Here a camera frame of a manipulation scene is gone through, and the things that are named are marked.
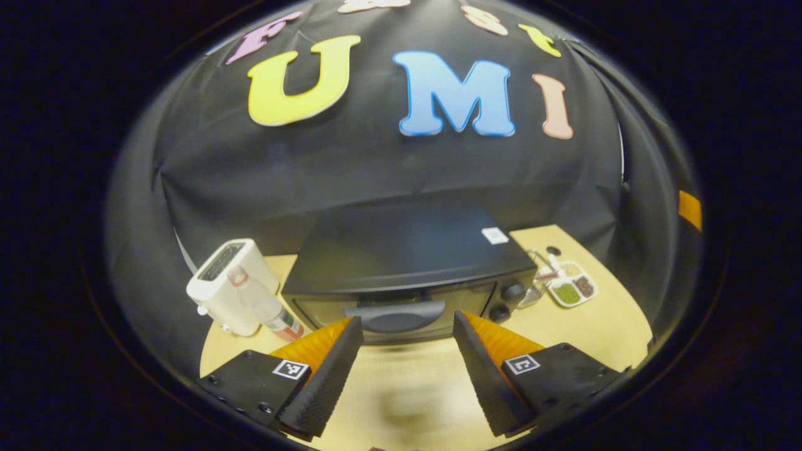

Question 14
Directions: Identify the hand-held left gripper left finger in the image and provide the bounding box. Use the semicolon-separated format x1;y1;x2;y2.
197;316;365;440

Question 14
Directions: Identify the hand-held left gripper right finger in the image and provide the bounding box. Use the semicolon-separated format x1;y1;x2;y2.
452;311;628;438

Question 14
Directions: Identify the black electric oven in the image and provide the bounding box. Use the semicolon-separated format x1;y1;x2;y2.
281;200;539;346

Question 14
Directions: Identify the clear bottle with red label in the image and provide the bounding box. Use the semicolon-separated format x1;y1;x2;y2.
226;264;306;343

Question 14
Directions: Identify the clear glass container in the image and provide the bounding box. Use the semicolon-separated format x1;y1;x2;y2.
518;249;559;309

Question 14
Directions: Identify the white divided seasoning dish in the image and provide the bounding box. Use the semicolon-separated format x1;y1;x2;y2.
546;259;600;309

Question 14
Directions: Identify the white toaster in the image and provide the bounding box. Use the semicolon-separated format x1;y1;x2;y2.
185;238;280;338

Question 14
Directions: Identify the black backdrop cloth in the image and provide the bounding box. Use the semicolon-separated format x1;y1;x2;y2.
103;0;706;378

